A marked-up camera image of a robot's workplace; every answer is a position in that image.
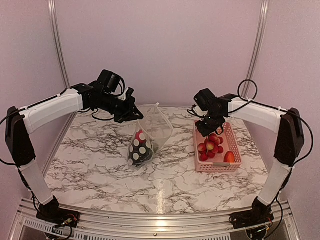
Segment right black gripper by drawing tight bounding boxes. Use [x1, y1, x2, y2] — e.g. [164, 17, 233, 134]
[195, 110, 223, 137]

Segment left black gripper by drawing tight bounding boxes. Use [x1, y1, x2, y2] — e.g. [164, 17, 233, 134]
[98, 91, 143, 123]

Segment red tomato toy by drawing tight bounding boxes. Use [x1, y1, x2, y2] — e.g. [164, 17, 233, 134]
[134, 129, 146, 143]

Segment clear zip top bag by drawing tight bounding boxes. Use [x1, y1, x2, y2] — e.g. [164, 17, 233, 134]
[127, 103, 173, 167]

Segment red cherry bunch toy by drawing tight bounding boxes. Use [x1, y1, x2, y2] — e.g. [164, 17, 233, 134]
[197, 133, 224, 162]

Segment pink plastic basket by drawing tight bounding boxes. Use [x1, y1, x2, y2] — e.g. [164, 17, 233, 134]
[193, 122, 242, 173]

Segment purple eggplant toy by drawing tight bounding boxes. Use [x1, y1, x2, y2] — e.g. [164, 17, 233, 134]
[128, 139, 152, 166]

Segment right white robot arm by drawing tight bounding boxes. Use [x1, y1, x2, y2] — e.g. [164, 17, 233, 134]
[193, 88, 305, 224]

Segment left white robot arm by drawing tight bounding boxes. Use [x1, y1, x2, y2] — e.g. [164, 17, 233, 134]
[3, 83, 144, 223]

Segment orange red mango toy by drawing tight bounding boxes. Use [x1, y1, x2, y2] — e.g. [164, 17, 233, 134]
[223, 151, 235, 163]

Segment green cucumber toy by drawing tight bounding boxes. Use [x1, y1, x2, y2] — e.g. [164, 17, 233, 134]
[150, 140, 160, 160]

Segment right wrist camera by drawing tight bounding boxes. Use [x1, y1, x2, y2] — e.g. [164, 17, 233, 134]
[191, 88, 219, 117]

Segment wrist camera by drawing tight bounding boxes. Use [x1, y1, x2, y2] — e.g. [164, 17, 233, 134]
[191, 88, 219, 117]
[93, 69, 134, 101]

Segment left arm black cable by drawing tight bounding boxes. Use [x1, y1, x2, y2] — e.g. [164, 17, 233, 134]
[91, 109, 116, 122]

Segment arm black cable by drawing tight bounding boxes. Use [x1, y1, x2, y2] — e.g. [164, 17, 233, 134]
[229, 79, 314, 171]
[91, 109, 116, 122]

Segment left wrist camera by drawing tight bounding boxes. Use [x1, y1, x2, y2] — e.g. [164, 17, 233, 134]
[93, 69, 134, 101]

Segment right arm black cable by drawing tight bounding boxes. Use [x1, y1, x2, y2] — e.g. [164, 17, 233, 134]
[229, 79, 314, 171]

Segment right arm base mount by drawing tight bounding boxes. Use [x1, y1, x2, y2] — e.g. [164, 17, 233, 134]
[229, 209, 274, 229]

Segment curved aluminium front rail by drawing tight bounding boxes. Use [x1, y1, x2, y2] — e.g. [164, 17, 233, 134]
[8, 198, 301, 240]

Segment right aluminium frame post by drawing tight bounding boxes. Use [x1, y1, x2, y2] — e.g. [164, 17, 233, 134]
[243, 0, 270, 83]

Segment aluminium frame post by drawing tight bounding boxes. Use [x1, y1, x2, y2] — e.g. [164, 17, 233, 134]
[243, 0, 270, 83]
[47, 0, 73, 88]

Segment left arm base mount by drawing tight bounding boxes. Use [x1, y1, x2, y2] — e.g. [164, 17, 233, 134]
[36, 208, 80, 228]

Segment left aluminium frame post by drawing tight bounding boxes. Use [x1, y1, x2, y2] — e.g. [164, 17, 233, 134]
[47, 0, 73, 88]

